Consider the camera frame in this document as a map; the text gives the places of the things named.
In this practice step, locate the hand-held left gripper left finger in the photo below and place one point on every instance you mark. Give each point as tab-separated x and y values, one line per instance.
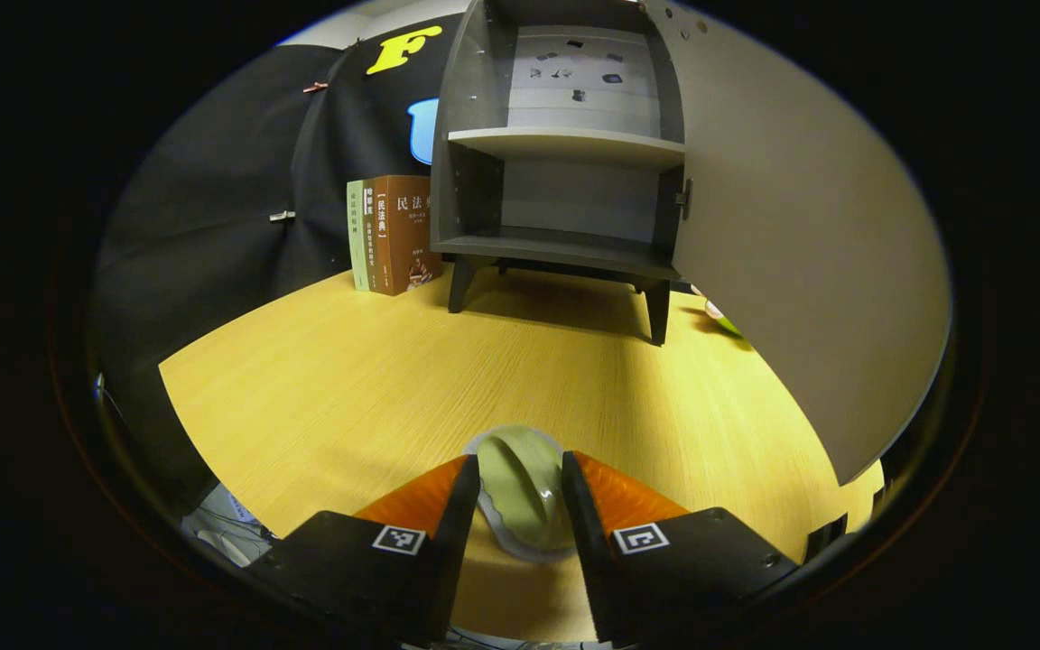
457	551

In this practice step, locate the grey cabinet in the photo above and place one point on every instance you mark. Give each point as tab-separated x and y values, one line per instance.
565	248

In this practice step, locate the black backdrop cloth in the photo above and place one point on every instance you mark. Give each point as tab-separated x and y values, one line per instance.
213	226

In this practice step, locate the silver cloth clip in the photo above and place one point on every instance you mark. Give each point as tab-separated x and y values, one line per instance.
282	215

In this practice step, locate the olive book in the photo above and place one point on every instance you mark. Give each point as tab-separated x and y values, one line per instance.
368	235

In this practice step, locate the brown book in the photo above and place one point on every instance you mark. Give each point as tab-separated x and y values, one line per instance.
407	235

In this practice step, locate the metal door hinge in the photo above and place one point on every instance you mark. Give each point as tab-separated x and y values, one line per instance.
684	199

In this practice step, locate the green book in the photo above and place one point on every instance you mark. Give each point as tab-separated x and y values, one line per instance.
356	235

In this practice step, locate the copper cloth clip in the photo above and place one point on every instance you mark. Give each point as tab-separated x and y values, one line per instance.
314	87

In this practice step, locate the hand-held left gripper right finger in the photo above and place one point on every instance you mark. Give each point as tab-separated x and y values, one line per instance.
585	551

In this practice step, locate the green and white object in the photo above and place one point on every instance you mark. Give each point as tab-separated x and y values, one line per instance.
719	314

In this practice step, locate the white wavy coaster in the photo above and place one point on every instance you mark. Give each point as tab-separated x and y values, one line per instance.
529	555

